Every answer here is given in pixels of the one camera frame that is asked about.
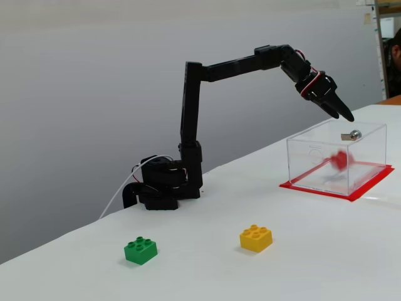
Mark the red lego brick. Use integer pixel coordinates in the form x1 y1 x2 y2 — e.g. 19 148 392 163
325 149 355 172

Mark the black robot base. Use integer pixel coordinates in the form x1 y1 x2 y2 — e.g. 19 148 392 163
140 155 201 211

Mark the red tape frame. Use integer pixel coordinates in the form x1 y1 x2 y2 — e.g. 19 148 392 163
279 159 395 203

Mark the black table clamp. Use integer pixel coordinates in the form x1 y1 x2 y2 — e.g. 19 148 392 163
122 181 147 210

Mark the person in dark clothes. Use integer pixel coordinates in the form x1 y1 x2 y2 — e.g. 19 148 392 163
387 28 401 98

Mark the white red gripper servo wire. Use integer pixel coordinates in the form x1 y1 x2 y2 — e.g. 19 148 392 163
294 49 323 97

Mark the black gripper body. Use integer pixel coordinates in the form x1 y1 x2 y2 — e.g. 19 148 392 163
295 73 339 103

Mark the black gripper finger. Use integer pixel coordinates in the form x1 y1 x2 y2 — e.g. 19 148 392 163
314 98 340 120
328 90 355 123

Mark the transparent plastic box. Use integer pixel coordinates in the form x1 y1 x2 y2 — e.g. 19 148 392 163
286 120 387 198

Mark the yellow lego brick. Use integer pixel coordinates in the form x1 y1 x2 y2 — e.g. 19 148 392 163
239 224 273 253

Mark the beige shelf post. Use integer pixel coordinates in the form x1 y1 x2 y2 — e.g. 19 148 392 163
374 0 387 101

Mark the brown wooden desk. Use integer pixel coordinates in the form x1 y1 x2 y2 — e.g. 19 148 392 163
375 95 401 106

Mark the green lego brick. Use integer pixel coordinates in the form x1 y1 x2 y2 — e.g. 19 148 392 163
123 235 159 266

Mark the white cable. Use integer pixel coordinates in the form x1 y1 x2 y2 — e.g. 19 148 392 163
99 155 174 220

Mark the silver box lock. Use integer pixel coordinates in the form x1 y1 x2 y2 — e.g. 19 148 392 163
340 129 363 142

